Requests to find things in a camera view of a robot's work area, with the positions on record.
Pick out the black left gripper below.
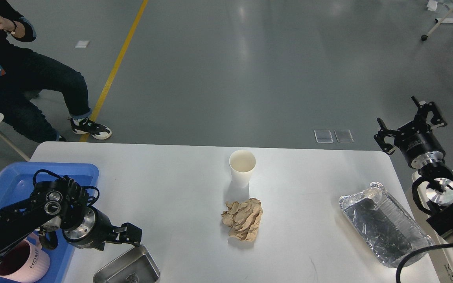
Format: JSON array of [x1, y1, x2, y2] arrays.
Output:
[[62, 206, 142, 251]]

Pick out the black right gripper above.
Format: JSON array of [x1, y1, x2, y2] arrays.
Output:
[[374, 96, 447, 170]]

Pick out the stainless steel rectangular tray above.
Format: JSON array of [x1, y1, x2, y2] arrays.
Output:
[[93, 245, 160, 283]]

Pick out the pink ribbed mug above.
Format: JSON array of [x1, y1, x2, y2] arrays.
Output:
[[0, 233, 50, 283]]

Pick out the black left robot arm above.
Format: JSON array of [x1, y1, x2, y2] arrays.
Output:
[[0, 171, 142, 263]]

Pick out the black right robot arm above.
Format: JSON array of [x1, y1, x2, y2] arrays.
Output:
[[374, 97, 453, 283]]

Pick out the white bin right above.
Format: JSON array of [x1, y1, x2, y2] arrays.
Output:
[[409, 192, 453, 283]]

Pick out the clear floor plate right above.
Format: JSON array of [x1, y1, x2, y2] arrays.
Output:
[[334, 129, 354, 143]]

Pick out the clear floor plate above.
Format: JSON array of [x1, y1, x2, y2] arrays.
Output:
[[334, 129, 354, 143], [313, 129, 334, 143]]

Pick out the clear floor plate left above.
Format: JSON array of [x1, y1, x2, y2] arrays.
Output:
[[313, 129, 334, 143]]

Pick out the aluminium foil tray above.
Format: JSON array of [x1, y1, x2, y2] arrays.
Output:
[[339, 182, 435, 268]]

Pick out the crumpled brown paper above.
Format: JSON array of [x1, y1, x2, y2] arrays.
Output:
[[221, 198, 263, 242]]

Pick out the blue plastic tray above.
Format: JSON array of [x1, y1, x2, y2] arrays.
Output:
[[0, 162, 99, 283]]

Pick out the white paper cup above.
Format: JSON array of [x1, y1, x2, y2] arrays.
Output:
[[228, 150, 256, 188]]

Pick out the seated person dark clothes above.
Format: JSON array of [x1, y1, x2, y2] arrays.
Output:
[[0, 0, 112, 143]]

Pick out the black cable right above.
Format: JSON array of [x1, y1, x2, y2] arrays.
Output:
[[395, 241, 453, 283]]

